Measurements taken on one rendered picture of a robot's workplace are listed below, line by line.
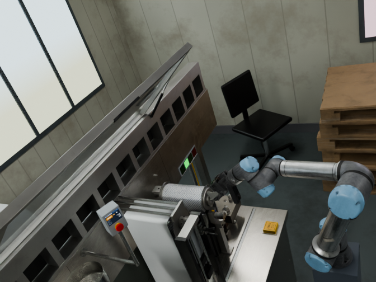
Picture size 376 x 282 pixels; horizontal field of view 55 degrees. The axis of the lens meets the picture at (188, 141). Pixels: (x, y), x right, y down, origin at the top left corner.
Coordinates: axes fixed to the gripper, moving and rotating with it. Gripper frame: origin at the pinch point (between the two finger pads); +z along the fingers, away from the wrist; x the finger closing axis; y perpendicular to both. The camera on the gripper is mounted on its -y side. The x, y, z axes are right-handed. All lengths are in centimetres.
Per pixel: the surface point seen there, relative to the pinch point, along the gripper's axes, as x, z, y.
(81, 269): 67, 0, 32
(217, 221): 3.1, 8.3, -10.0
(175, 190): 0.9, 13.2, 16.5
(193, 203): 4.8, 7.2, 6.1
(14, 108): -61, 145, 155
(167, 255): 34.1, 12.1, 3.2
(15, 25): -104, 107, 202
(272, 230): -14.2, 5.8, -39.9
